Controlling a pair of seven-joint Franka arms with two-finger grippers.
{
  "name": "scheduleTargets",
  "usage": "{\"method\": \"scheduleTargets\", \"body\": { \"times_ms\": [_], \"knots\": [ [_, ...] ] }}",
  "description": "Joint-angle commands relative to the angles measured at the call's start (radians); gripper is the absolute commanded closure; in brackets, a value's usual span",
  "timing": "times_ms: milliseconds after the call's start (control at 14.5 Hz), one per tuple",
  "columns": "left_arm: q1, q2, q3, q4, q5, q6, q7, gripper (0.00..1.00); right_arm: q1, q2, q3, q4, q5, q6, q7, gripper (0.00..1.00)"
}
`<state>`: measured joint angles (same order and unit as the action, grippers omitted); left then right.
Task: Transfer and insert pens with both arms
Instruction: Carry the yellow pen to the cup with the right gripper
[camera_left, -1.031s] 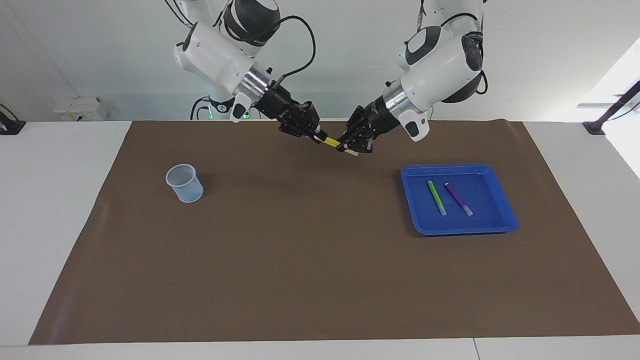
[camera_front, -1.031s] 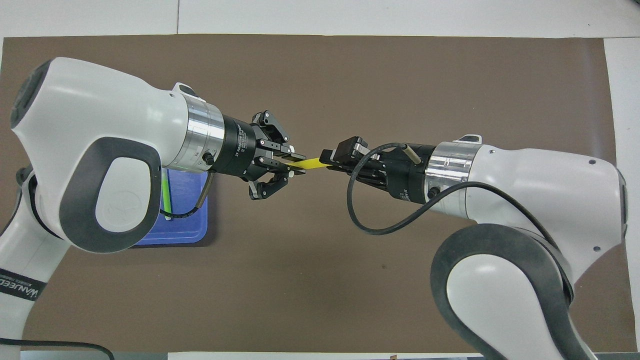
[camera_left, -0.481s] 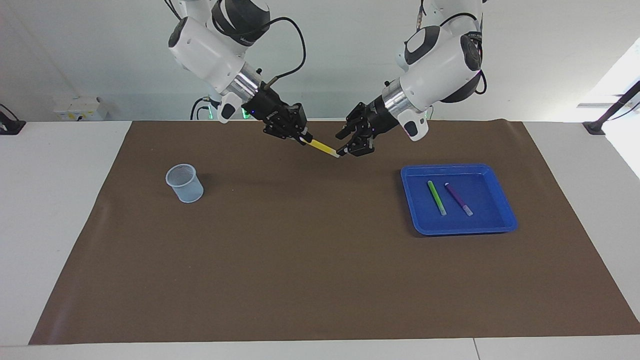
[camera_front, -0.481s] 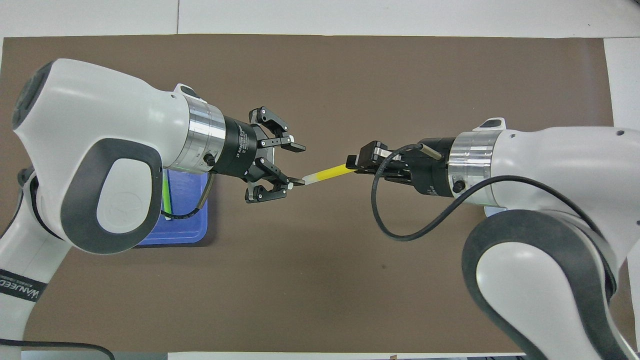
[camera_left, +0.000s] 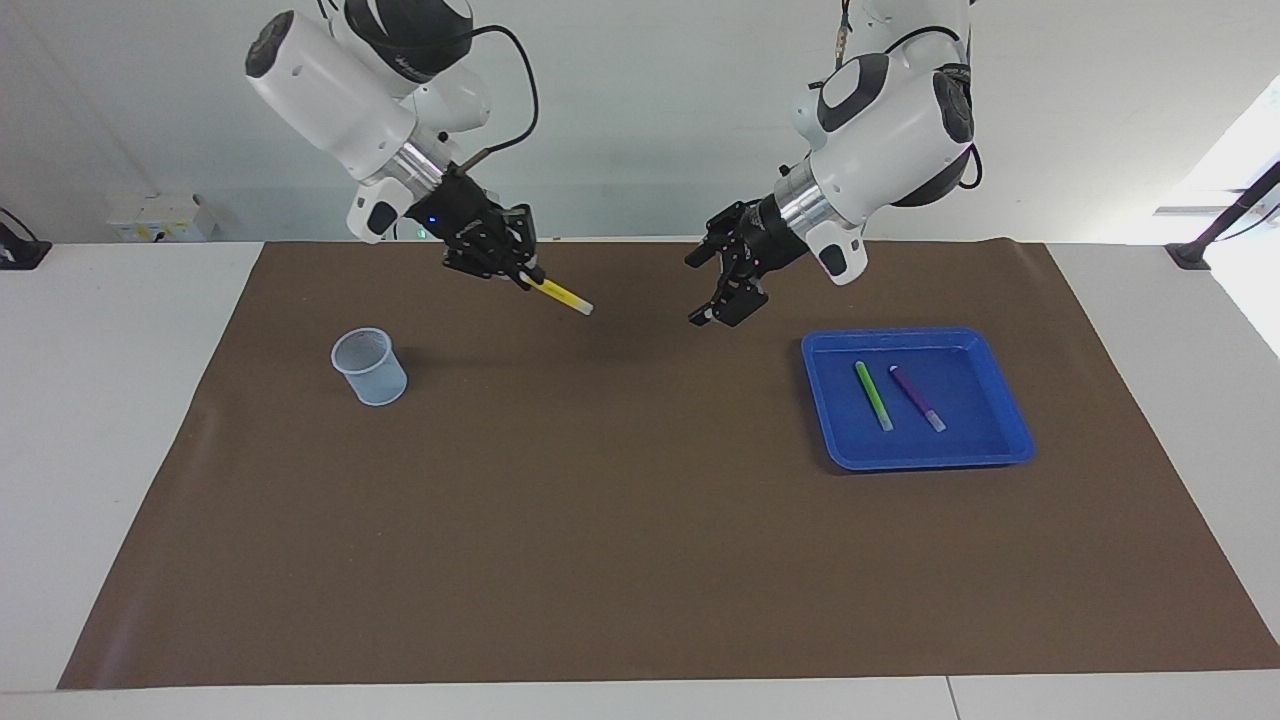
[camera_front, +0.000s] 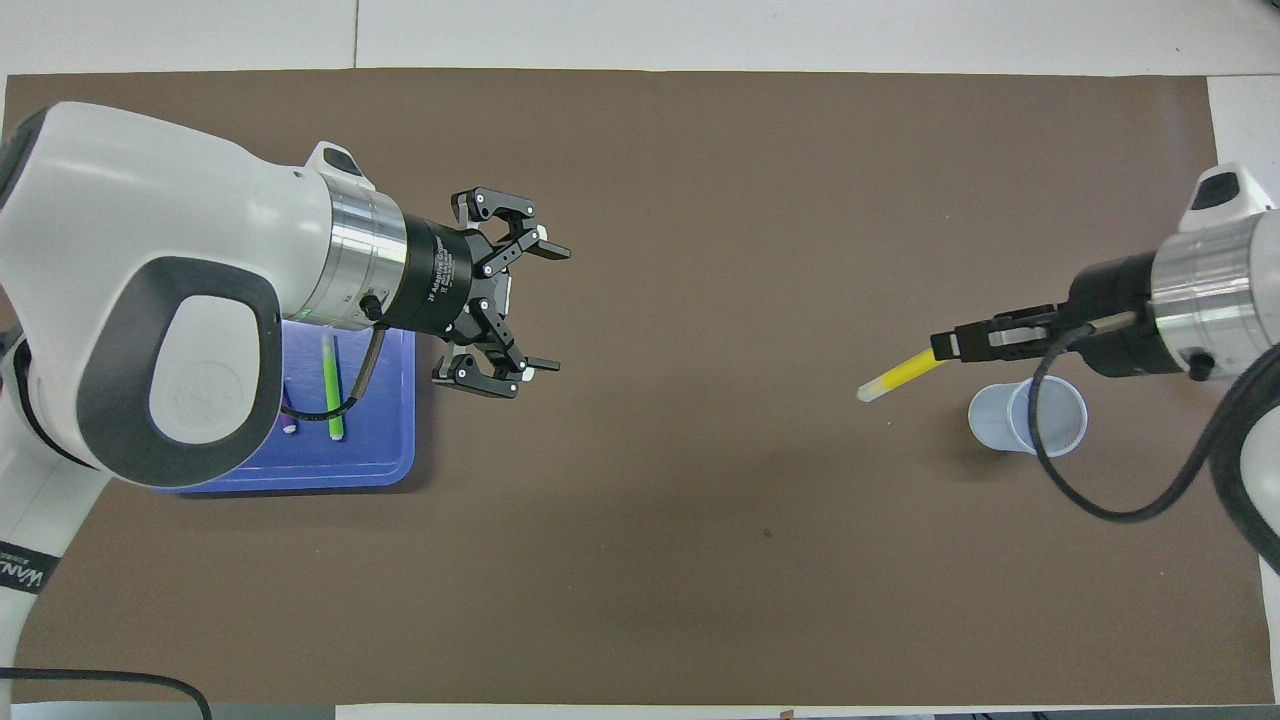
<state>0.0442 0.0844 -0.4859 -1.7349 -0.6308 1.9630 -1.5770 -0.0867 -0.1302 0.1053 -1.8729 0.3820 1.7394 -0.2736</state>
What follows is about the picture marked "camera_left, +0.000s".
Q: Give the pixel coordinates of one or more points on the purple marker pen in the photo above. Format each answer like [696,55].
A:
[915,395]

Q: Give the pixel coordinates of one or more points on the brown table mat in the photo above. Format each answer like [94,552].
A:
[600,500]

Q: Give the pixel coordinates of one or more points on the yellow marker pen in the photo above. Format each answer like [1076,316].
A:
[565,296]

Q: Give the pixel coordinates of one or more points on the green marker pen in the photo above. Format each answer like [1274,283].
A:
[873,395]

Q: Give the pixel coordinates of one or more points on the translucent plastic cup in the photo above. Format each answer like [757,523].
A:
[372,375]

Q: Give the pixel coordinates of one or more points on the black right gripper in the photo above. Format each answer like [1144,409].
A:
[460,215]

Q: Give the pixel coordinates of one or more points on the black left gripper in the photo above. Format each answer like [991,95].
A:
[765,240]

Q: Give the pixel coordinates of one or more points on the white wall socket box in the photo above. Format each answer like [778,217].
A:
[160,218]

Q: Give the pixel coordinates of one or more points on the blue plastic tray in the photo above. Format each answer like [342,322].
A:
[920,440]

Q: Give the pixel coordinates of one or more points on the black table clamp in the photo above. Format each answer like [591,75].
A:
[22,252]

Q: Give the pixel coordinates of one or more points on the black camera stand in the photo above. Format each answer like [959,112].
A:
[1215,235]

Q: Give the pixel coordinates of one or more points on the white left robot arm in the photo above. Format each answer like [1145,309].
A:
[890,120]

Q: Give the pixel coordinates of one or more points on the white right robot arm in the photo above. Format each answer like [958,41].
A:
[330,90]

